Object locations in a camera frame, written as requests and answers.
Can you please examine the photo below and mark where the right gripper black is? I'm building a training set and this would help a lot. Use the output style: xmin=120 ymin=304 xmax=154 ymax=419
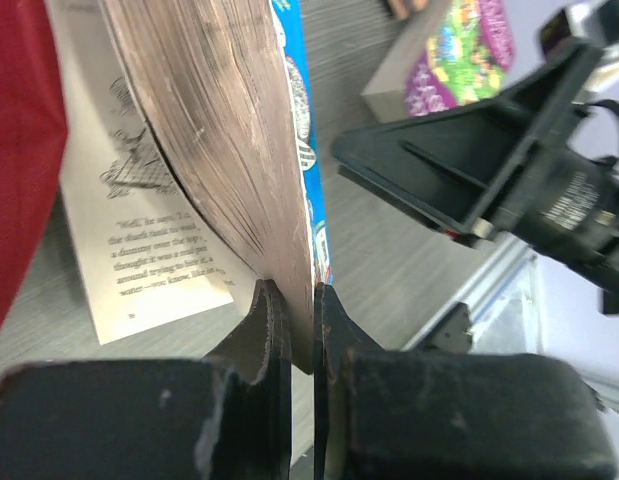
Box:
xmin=331 ymin=39 xmax=619 ymax=315

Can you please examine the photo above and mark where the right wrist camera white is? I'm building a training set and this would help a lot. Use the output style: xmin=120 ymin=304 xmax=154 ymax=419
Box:
xmin=538 ymin=0 xmax=619 ymax=56

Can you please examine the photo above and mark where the blue comic book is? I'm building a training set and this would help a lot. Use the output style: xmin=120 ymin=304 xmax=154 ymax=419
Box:
xmin=47 ymin=1 xmax=332 ymax=371

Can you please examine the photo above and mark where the purple treehouse book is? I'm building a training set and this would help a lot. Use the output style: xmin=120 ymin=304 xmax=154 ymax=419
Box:
xmin=361 ymin=0 xmax=515 ymax=122

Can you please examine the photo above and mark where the red backpack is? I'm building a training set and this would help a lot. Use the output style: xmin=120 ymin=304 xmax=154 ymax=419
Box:
xmin=0 ymin=1 xmax=68 ymax=327

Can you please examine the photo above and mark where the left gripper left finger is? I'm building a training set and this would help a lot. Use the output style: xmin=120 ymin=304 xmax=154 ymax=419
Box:
xmin=0 ymin=280 xmax=291 ymax=479

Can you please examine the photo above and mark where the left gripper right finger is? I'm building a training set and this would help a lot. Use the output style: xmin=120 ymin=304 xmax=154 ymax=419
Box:
xmin=314 ymin=284 xmax=617 ymax=479

